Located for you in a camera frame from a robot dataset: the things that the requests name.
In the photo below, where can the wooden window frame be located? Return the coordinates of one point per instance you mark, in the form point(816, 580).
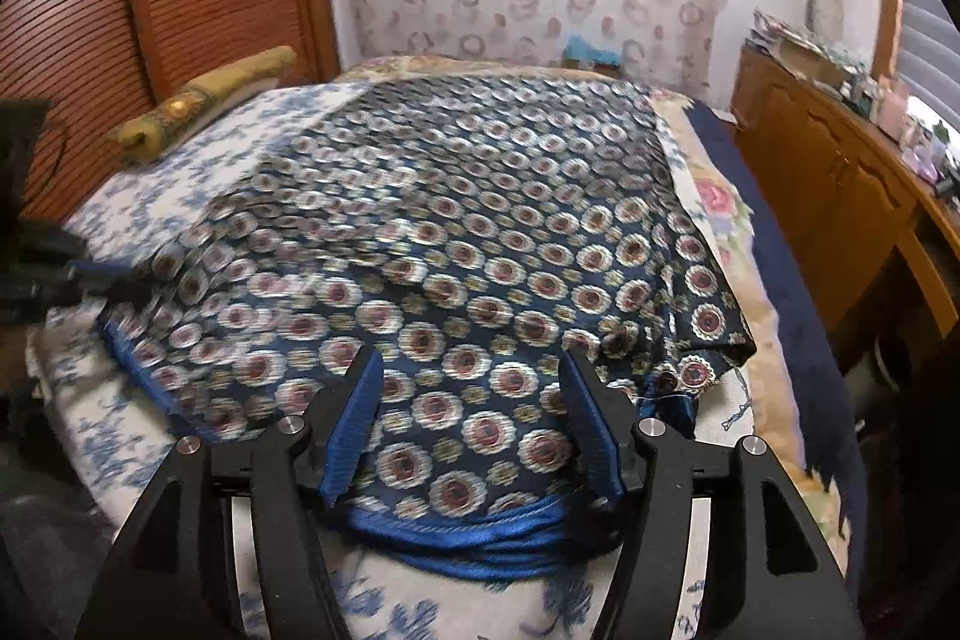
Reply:
point(887, 10)

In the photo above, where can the teal fluffy cloth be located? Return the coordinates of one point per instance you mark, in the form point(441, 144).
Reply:
point(592, 54)

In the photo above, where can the pink bottle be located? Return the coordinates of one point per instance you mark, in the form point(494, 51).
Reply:
point(894, 111)

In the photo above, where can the grey window blind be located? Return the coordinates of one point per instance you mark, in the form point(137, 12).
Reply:
point(934, 25)

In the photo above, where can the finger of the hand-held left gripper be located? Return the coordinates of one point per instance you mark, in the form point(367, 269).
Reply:
point(105, 280)

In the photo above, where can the navy medallion print garment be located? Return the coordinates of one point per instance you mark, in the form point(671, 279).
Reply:
point(465, 250)

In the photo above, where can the mustard patterned folded cloth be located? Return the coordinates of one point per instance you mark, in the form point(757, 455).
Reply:
point(187, 100)

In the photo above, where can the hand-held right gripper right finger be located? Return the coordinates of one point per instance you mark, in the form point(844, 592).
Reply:
point(596, 437)

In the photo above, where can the navy bed sheet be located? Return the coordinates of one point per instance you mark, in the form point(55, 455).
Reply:
point(795, 310)

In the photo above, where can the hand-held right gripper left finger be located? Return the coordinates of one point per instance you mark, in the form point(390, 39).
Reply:
point(352, 437)

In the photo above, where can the wooden cabinet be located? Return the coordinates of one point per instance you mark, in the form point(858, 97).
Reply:
point(825, 175)

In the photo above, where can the wooden louvred wardrobe door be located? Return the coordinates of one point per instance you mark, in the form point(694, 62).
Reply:
point(150, 10)

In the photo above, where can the stack of papers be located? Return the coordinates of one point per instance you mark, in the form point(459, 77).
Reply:
point(772, 29)

